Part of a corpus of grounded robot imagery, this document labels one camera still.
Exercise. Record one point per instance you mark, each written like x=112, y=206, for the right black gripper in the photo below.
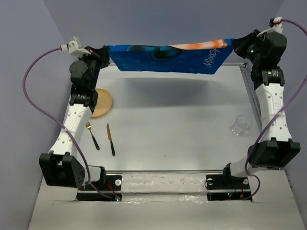
x=241, y=45

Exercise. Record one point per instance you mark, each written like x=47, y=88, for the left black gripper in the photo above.
x=101, y=55

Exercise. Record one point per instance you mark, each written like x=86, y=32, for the blue cartoon placemat cloth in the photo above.
x=197, y=58

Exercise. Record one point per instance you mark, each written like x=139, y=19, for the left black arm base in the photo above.
x=108, y=185

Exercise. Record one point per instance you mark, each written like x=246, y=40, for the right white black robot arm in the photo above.
x=274, y=148

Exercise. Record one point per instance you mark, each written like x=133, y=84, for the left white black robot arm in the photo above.
x=60, y=166

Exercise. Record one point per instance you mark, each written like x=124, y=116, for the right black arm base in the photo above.
x=224, y=187

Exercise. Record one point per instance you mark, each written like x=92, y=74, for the tan round plate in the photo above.
x=104, y=103

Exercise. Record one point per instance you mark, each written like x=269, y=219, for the clear plastic cup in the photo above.
x=241, y=125

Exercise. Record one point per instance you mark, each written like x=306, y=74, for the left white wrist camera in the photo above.
x=75, y=48

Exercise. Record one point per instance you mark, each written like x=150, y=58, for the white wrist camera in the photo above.
x=75, y=48
x=275, y=25

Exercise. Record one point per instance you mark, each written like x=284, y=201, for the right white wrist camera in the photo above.
x=275, y=25

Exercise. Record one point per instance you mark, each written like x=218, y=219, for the gold fork dark handle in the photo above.
x=89, y=127

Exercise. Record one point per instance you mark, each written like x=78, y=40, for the gold knife dark handle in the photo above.
x=110, y=139

